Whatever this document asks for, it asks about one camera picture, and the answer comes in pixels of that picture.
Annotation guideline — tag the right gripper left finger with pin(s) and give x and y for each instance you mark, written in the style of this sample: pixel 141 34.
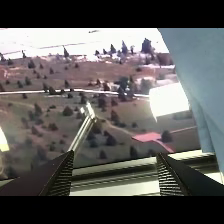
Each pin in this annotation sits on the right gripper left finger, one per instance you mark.
pixel 46 178

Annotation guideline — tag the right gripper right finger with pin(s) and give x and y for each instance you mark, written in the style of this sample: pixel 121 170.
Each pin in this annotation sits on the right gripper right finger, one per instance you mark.
pixel 180 181

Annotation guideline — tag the blue garment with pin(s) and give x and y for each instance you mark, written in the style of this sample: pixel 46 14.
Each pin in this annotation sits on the blue garment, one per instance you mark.
pixel 200 73

